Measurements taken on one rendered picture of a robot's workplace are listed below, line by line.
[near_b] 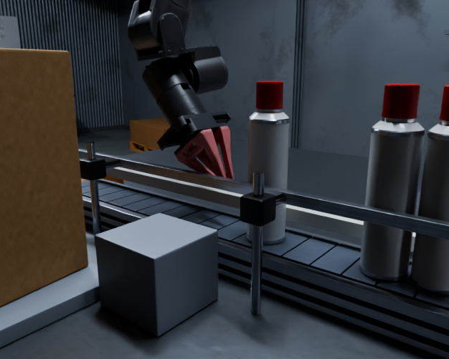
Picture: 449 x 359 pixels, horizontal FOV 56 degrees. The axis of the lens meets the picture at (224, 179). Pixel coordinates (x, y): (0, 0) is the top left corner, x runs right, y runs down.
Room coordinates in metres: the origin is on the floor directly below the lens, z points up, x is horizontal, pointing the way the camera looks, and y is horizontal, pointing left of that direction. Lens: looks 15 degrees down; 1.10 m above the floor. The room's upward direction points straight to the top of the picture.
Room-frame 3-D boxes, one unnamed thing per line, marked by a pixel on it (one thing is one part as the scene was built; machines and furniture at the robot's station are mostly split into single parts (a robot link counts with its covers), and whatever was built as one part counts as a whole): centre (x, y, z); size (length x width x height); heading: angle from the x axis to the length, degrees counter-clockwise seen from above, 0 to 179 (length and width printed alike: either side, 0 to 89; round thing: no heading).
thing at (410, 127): (0.44, -0.18, 0.98); 0.05 x 0.05 x 0.20
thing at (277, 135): (0.53, -0.06, 0.98); 0.05 x 0.05 x 0.20
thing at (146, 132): (5.66, 0.71, 0.21); 1.19 x 0.87 x 0.41; 40
